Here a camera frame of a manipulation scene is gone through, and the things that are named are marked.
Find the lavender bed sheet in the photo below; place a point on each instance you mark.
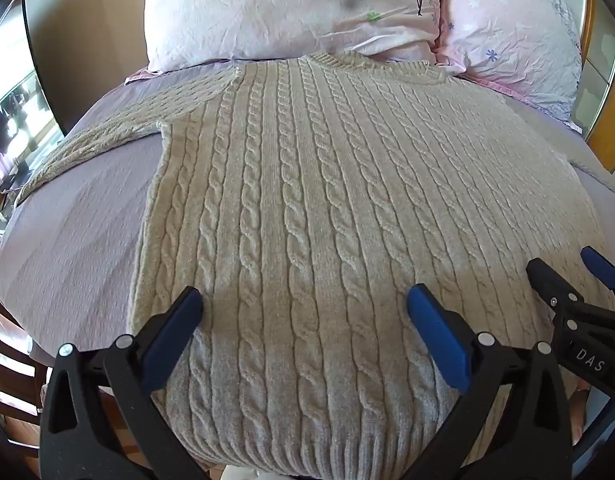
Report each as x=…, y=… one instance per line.
x=82, y=240

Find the large floral white pillow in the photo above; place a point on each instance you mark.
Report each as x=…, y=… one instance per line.
x=287, y=10

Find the pink floral pillow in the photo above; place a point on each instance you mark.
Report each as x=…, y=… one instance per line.
x=517, y=35

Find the dark wooden chair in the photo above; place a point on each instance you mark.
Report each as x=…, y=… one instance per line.
x=9, y=355

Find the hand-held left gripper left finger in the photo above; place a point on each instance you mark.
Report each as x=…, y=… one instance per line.
x=176, y=329

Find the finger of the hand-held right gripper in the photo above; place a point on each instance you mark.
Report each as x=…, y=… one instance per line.
x=600, y=267
x=547, y=280

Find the bright window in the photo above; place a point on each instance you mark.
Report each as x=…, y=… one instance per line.
x=12, y=110

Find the wooden headboard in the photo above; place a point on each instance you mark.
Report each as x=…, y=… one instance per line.
x=606, y=142

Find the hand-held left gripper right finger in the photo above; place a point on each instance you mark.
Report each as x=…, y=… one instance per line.
x=437, y=335

